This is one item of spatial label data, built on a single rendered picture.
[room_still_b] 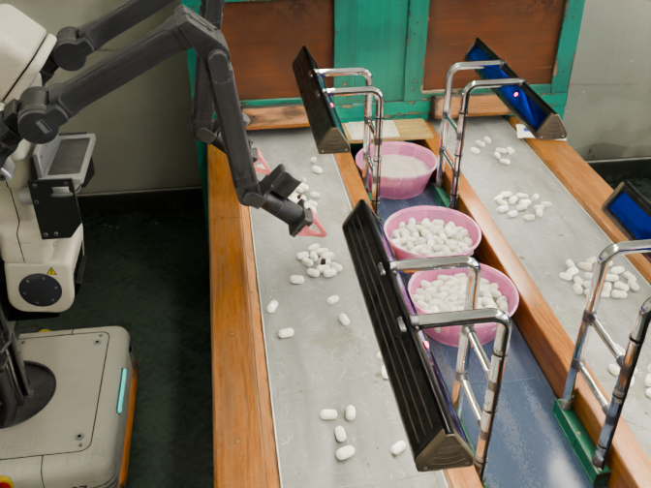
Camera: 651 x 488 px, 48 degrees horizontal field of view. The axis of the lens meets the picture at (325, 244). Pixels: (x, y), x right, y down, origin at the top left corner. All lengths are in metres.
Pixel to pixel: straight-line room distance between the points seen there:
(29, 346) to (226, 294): 0.93
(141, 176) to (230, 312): 1.96
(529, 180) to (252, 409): 1.28
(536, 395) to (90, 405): 1.27
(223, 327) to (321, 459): 0.42
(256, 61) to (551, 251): 1.16
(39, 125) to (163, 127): 1.94
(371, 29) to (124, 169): 1.55
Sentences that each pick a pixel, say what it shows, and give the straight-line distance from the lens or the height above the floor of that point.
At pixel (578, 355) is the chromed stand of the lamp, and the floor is 0.86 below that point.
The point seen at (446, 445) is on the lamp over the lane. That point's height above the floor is 1.09.
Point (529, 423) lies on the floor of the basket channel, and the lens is 1.63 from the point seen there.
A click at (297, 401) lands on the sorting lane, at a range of 1.53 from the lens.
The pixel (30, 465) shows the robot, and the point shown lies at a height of 0.28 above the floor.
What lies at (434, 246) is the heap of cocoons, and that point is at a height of 0.74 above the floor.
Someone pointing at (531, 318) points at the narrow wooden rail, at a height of 0.75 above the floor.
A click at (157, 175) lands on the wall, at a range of 3.60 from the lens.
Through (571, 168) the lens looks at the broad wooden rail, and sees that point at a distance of 2.45.
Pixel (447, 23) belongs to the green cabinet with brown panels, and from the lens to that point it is 2.60.
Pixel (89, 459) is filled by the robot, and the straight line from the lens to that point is 2.13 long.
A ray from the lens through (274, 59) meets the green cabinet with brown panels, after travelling 2.53.
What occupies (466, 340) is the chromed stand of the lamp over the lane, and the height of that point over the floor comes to 0.94.
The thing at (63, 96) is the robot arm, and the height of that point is 1.28.
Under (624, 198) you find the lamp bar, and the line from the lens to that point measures 1.62.
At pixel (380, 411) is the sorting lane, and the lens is 1.51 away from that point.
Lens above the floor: 1.83
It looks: 33 degrees down
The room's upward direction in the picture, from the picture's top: straight up
